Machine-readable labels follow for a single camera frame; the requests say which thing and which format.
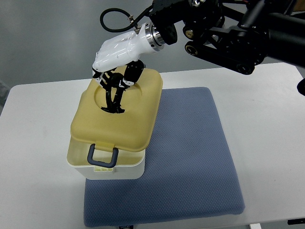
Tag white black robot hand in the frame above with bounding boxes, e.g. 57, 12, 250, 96
91, 22, 165, 91

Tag yellow storage box lid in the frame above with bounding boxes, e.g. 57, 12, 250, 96
70, 68, 163, 167

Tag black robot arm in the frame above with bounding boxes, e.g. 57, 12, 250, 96
141, 0, 305, 75

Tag white storage box base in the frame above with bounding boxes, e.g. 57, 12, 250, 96
67, 138, 145, 180

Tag brown cardboard box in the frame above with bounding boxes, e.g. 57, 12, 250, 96
293, 0, 305, 14

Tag blue padded mat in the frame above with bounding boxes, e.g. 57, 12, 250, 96
84, 87, 245, 227

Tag black table label tag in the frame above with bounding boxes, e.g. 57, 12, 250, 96
118, 225, 134, 229

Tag black table edge bracket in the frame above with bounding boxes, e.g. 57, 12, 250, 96
287, 218, 305, 225

